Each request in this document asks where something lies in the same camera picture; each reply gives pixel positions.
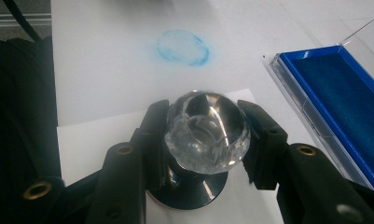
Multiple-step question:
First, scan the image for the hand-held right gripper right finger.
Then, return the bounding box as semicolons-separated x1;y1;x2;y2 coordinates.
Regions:
236;99;374;224

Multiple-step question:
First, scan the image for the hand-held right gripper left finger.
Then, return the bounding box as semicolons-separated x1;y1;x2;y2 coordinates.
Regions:
85;99;171;224

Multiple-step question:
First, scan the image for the clear-handled black stamp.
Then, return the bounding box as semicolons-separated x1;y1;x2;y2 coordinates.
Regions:
145;90;253;211

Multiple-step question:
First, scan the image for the blue ink pad clear lid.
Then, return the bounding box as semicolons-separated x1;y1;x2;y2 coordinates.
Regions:
262;10;374;193

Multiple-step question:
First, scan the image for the white paper sheet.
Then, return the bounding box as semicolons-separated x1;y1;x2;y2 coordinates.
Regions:
56;88;307;224

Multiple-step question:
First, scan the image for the white table cover sheet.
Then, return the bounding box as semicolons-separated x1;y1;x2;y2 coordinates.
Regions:
49;0;374;224

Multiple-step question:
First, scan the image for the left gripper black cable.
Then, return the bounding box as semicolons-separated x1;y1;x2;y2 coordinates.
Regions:
2;0;43;43

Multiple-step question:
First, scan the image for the metal floor rail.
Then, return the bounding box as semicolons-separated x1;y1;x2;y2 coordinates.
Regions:
0;12;52;28

